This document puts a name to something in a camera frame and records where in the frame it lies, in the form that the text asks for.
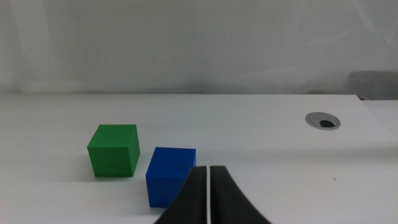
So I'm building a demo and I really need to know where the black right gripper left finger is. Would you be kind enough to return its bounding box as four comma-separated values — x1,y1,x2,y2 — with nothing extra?
154,166,208,224

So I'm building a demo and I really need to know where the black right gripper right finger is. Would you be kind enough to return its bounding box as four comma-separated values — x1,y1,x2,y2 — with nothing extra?
210,166,272,224

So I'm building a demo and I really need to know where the blue cube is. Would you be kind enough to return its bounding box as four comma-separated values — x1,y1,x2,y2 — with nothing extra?
145,147,197,208

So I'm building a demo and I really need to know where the green cube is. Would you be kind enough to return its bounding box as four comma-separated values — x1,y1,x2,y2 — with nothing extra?
86,124,141,178

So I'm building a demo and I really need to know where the white fabric backdrop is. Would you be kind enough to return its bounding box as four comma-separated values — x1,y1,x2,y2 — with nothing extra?
0,0,398,96

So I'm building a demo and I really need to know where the dark grey background box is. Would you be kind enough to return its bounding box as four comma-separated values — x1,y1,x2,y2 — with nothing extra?
348,71,398,101

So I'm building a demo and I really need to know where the round grey cable grommet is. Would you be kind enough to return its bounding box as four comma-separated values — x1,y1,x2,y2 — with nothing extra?
305,111,341,131

